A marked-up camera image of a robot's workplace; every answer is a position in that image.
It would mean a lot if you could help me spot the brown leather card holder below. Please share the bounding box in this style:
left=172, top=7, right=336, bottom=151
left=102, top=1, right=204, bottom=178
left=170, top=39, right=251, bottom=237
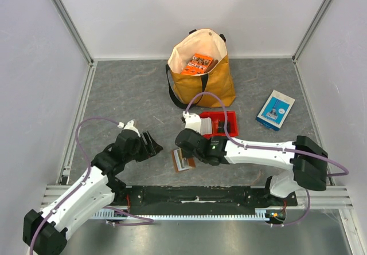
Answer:
left=171, top=148, right=196, bottom=172

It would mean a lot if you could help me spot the red plastic bin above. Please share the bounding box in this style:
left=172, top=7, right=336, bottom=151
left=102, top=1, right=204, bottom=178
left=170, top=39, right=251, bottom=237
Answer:
left=199, top=111, right=239, bottom=139

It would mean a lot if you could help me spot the blue white box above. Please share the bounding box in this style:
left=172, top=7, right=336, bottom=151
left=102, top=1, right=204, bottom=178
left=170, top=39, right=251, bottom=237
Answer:
left=255, top=90, right=295, bottom=131

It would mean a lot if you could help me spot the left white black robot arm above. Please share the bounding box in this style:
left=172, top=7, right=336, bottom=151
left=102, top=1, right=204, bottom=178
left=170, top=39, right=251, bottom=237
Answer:
left=23, top=129, right=163, bottom=254

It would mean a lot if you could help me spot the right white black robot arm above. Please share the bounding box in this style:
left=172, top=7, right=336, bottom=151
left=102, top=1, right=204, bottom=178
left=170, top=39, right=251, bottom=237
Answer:
left=175, top=129, right=328, bottom=206

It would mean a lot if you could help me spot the white card stack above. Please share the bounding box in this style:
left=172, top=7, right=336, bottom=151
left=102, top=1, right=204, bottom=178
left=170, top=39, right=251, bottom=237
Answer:
left=200, top=117, right=213, bottom=135

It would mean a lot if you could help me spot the dark card stack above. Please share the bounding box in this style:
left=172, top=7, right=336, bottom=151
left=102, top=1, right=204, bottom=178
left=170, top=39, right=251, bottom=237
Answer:
left=213, top=120, right=231, bottom=134

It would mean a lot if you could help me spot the yellow tote bag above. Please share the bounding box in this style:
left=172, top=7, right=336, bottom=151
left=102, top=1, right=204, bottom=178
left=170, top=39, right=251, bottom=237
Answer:
left=165, top=29, right=236, bottom=109

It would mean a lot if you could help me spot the orange snack box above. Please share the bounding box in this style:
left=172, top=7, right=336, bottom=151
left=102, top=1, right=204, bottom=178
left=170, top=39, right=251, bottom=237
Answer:
left=181, top=54, right=214, bottom=76

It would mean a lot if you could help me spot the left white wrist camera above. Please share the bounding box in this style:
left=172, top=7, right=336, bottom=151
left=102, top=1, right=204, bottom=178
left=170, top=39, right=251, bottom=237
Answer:
left=117, top=120, right=140, bottom=137

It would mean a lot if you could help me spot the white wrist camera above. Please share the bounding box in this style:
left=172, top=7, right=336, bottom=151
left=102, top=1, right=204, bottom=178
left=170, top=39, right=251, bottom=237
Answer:
left=117, top=120, right=140, bottom=137
left=182, top=112, right=202, bottom=136

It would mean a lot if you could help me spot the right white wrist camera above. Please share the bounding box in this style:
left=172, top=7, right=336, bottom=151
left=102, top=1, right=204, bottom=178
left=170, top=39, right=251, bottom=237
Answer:
left=182, top=112, right=202, bottom=136

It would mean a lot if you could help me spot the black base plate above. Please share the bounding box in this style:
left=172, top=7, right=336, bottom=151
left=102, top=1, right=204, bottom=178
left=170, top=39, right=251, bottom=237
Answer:
left=112, top=186, right=298, bottom=215

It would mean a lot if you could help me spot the white slotted cable duct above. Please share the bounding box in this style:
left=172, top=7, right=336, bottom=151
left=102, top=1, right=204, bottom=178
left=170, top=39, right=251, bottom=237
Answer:
left=90, top=209, right=284, bottom=221

